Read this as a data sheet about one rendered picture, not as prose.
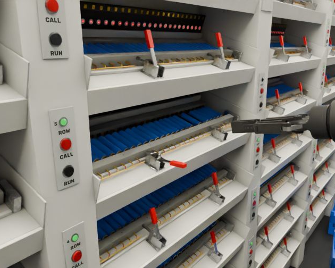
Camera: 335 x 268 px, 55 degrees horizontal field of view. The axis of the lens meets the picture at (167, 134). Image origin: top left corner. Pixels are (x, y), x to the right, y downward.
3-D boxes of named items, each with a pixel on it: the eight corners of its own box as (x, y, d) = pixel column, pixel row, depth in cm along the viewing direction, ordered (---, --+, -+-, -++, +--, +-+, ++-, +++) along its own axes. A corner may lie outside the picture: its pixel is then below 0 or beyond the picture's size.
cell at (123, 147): (109, 140, 74) (128, 153, 70) (103, 141, 72) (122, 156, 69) (110, 133, 73) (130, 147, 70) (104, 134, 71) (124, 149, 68)
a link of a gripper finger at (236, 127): (258, 131, 81) (257, 132, 80) (233, 132, 85) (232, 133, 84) (257, 119, 80) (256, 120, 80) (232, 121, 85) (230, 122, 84)
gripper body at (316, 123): (328, 143, 67) (284, 143, 73) (338, 134, 73) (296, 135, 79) (325, 107, 66) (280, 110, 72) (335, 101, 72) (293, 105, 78)
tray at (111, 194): (246, 143, 102) (258, 116, 97) (91, 223, 57) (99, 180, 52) (197, 115, 112) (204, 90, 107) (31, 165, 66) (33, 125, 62)
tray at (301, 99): (312, 108, 154) (325, 81, 148) (259, 136, 109) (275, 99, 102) (274, 91, 164) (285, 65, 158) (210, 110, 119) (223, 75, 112)
